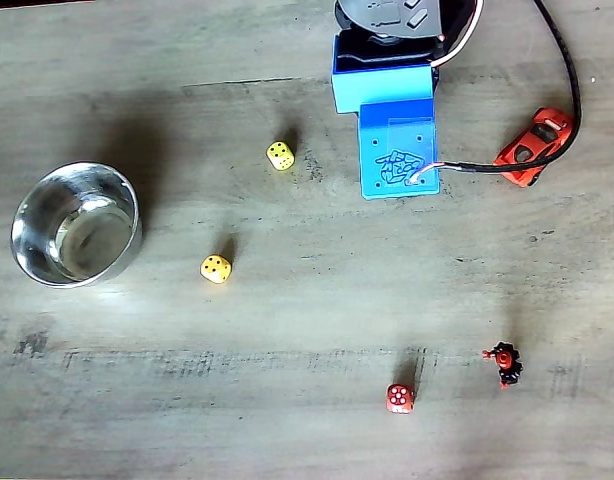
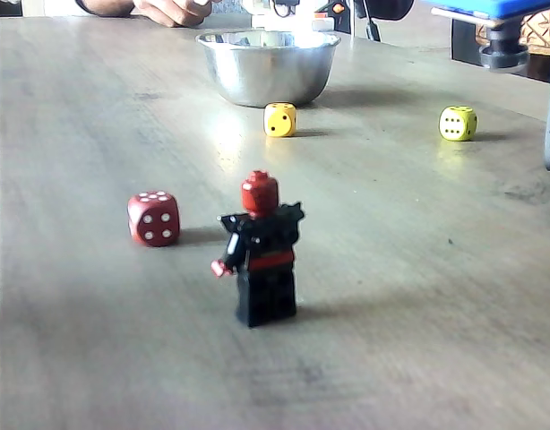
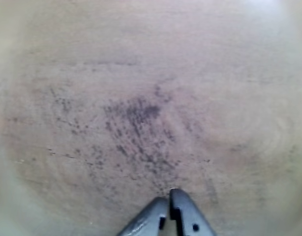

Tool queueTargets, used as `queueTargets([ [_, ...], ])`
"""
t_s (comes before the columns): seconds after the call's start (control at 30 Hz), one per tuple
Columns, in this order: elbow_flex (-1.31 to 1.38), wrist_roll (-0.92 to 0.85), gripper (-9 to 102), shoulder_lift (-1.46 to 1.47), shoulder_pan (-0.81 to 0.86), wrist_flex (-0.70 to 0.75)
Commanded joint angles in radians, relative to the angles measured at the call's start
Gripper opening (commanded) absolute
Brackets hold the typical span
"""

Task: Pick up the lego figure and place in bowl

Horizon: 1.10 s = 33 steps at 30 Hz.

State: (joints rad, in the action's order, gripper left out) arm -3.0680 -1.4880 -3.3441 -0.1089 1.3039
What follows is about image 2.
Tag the red-headed black lego figure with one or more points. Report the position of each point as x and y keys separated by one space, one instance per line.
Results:
x=270 y=277

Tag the shiny steel bowl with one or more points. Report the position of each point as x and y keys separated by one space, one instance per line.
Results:
x=266 y=76

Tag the person's hand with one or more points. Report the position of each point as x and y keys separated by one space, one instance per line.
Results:
x=172 y=11

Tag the carved wooden ornament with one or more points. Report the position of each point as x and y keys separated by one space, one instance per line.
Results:
x=539 y=31

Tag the pale yellow die black pips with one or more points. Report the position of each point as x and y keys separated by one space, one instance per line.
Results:
x=456 y=124

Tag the orange-yellow die black pips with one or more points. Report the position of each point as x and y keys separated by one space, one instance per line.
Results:
x=279 y=120

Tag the red die white pips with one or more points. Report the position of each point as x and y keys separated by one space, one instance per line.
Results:
x=152 y=219

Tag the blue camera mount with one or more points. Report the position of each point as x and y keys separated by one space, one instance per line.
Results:
x=503 y=8

